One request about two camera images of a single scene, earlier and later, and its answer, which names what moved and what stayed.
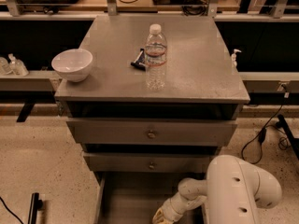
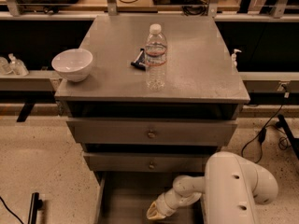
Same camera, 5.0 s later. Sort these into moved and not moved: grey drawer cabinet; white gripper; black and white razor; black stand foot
Moved: white gripper
Not moved: grey drawer cabinet; black and white razor; black stand foot
